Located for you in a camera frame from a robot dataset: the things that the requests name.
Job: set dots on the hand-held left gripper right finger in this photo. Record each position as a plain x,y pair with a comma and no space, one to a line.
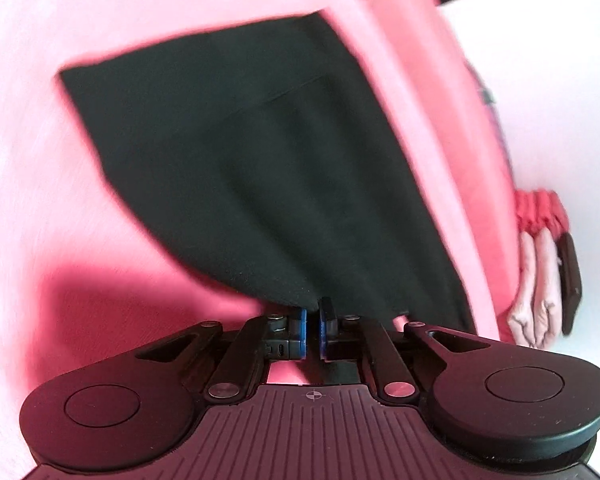
323,330

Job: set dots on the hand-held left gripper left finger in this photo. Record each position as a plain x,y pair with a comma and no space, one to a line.
301,332

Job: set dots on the black pants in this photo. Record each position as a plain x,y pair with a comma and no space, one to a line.
260,175

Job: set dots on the pale pink folded cloth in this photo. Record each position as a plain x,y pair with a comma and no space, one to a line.
535,295

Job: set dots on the red gathered cloth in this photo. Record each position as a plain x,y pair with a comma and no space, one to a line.
540,207

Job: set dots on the dark brown flat case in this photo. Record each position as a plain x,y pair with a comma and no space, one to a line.
571,280

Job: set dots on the pink blanket covered table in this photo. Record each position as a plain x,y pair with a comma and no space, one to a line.
80,200

